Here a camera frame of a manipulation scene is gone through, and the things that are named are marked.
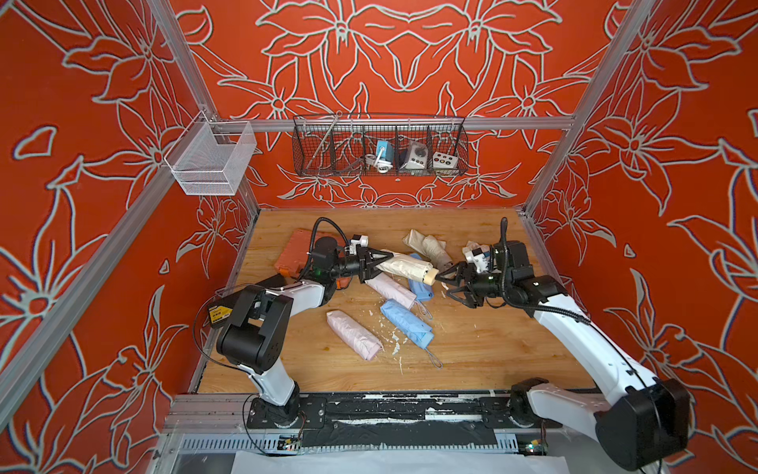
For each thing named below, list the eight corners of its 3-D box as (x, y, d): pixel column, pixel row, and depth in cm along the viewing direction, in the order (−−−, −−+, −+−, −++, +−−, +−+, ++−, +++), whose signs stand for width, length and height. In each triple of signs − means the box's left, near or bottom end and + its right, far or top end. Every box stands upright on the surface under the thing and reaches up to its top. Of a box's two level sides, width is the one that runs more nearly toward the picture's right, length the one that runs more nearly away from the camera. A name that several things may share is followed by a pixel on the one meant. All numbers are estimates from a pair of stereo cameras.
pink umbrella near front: (324, 325, 90) (321, 319, 86) (336, 312, 93) (334, 305, 89) (370, 365, 82) (370, 360, 79) (382, 350, 85) (382, 344, 81)
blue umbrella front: (379, 314, 92) (379, 308, 89) (393, 300, 95) (393, 294, 92) (423, 352, 84) (424, 346, 81) (436, 335, 87) (438, 330, 84)
